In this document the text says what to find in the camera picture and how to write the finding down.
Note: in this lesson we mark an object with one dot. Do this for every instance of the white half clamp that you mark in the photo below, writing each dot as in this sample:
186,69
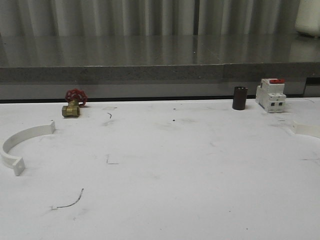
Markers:
305,129
16,163

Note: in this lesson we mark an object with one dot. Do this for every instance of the grey stone counter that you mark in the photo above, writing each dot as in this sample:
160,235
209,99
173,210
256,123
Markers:
142,67

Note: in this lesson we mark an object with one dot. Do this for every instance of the dark brown cylinder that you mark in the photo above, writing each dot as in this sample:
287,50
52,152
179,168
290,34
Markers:
239,97

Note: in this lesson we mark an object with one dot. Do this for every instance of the brass valve red handwheel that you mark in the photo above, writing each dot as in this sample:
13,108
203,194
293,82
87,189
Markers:
75,99

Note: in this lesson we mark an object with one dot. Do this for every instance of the white container on counter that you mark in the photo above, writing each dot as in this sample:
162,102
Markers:
308,18

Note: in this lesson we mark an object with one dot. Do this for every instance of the white circuit breaker red switch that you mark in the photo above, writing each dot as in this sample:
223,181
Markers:
270,95

